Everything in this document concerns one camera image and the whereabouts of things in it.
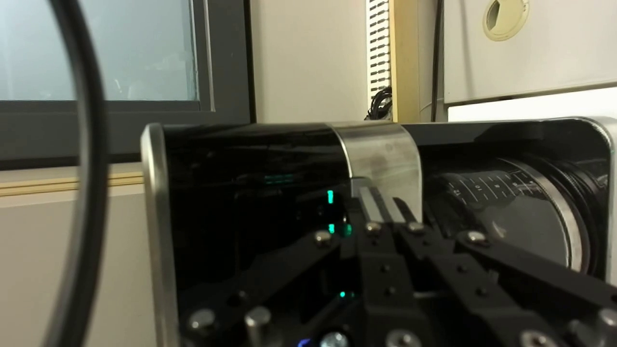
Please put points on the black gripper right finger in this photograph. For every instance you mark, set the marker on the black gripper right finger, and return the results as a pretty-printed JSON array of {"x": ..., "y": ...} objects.
[{"x": 513, "y": 271}]

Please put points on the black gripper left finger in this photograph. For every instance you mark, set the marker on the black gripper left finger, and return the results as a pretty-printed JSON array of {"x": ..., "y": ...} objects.
[{"x": 301, "y": 257}]

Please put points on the black silver coffee maker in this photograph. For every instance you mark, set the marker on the black silver coffee maker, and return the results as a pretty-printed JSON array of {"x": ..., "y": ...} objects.
[{"x": 243, "y": 180}]

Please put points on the grey framed window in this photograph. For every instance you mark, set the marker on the grey framed window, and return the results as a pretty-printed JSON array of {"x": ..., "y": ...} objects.
[{"x": 224, "y": 65}]

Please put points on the beige round desk grommet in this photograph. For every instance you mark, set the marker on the beige round desk grommet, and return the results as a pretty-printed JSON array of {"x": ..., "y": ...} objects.
[{"x": 513, "y": 26}]

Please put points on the small black wall plug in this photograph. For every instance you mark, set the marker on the small black wall plug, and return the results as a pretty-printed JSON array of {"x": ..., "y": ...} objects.
[{"x": 380, "y": 103}]

